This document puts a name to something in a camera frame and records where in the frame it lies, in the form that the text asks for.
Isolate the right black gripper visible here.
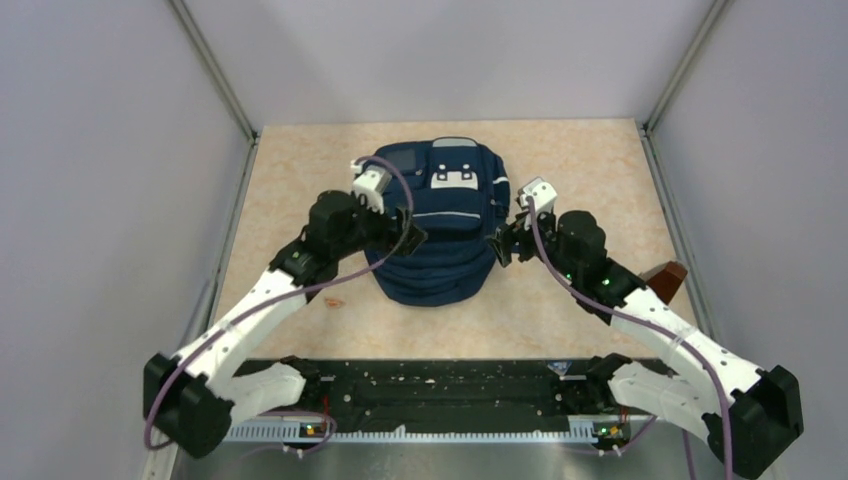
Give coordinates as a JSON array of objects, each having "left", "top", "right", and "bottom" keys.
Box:
[{"left": 486, "top": 204, "right": 580, "bottom": 281}]

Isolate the navy blue backpack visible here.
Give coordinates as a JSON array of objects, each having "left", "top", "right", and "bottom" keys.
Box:
[{"left": 373, "top": 137, "right": 511, "bottom": 307}]

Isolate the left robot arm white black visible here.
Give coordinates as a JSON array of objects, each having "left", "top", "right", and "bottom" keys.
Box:
[{"left": 143, "top": 190, "right": 426, "bottom": 458}]

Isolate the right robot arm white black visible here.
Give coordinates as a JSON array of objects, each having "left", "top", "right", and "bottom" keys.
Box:
[{"left": 487, "top": 210, "right": 804, "bottom": 479}]

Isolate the brown leather case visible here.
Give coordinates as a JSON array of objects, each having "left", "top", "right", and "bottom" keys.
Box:
[{"left": 640, "top": 261, "right": 688, "bottom": 305}]

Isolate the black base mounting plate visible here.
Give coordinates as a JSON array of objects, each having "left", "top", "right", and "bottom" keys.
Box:
[{"left": 280, "top": 356, "right": 636, "bottom": 434}]

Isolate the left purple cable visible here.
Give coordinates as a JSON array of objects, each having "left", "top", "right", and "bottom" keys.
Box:
[{"left": 144, "top": 155, "right": 416, "bottom": 458}]

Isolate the purple cable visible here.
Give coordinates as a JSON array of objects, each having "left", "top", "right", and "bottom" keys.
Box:
[
  {"left": 144, "top": 155, "right": 416, "bottom": 458},
  {"left": 525, "top": 195, "right": 735, "bottom": 480}
]

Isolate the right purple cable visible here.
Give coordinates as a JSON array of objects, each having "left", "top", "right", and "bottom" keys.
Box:
[{"left": 525, "top": 195, "right": 735, "bottom": 480}]

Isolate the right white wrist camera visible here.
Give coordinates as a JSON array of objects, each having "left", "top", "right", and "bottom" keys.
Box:
[{"left": 516, "top": 176, "right": 558, "bottom": 214}]

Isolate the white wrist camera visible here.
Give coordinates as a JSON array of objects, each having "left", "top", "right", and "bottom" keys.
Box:
[
  {"left": 351, "top": 161, "right": 391, "bottom": 214},
  {"left": 516, "top": 176, "right": 558, "bottom": 214}
]

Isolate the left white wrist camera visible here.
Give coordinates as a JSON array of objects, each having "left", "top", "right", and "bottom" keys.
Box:
[{"left": 351, "top": 161, "right": 391, "bottom": 214}]

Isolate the aluminium frame rail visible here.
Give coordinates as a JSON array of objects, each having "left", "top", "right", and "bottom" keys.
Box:
[{"left": 142, "top": 374, "right": 790, "bottom": 480}]

